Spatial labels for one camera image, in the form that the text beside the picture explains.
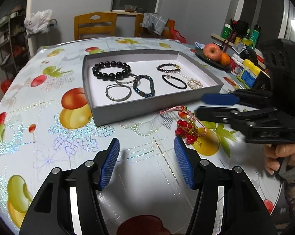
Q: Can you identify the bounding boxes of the pearl bracelet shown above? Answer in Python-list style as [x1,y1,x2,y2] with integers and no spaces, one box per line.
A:
[177,71,204,90]

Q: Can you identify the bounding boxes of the pink woven cord bracelet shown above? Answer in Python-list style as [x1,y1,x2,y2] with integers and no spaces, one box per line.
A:
[158,105,207,128]

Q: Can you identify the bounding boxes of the black hair tie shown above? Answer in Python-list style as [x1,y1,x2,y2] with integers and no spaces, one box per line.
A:
[161,74,188,90]

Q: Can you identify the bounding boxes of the dark blue beaded bracelet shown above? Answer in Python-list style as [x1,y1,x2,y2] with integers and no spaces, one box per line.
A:
[133,74,156,98]

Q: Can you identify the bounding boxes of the small black bead bracelet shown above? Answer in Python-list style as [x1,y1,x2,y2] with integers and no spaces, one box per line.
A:
[156,63,182,73]

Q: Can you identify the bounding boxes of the silver bangle bracelet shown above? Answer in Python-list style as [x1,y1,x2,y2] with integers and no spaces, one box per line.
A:
[105,79,136,102]

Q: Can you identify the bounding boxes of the large black bead bracelet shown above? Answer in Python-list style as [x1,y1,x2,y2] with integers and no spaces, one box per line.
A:
[92,60,132,82]

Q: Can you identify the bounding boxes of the plaid sleeve forearm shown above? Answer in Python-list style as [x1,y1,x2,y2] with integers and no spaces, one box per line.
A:
[279,160,295,219]

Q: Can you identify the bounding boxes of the person's right hand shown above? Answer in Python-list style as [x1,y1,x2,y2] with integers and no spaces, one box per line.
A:
[263,143,295,175]

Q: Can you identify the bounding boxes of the yellow lid blue jar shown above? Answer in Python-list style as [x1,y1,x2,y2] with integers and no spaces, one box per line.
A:
[237,59,261,89]

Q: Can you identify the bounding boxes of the green bottle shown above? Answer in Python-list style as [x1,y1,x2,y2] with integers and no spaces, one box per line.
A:
[249,24,261,49]

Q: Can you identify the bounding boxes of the orange fruit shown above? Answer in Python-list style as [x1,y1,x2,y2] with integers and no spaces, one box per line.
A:
[220,52,231,66]

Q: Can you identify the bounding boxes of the red apple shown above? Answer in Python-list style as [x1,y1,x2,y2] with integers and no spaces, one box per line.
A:
[203,43,222,61]

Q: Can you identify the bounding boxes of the black fruit plate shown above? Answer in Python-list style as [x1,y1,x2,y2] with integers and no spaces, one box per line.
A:
[195,48,231,73]

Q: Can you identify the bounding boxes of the red bag on chair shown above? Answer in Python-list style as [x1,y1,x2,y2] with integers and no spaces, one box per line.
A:
[166,19,187,43]

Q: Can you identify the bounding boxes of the grey shallow cardboard tray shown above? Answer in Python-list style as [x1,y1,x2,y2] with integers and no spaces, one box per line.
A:
[82,49,223,126]

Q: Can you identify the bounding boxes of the grey checked cloth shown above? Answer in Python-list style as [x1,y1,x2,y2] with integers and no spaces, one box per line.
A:
[142,13,168,36]

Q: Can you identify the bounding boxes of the wooden chair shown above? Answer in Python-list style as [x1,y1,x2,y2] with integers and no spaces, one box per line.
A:
[74,12,118,40]
[134,13,176,39]

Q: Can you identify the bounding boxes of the metal storage shelf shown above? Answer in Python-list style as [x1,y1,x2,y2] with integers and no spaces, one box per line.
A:
[0,5,29,79]

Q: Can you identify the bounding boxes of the white plastic bag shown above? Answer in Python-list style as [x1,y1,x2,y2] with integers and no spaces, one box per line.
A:
[24,9,53,35]

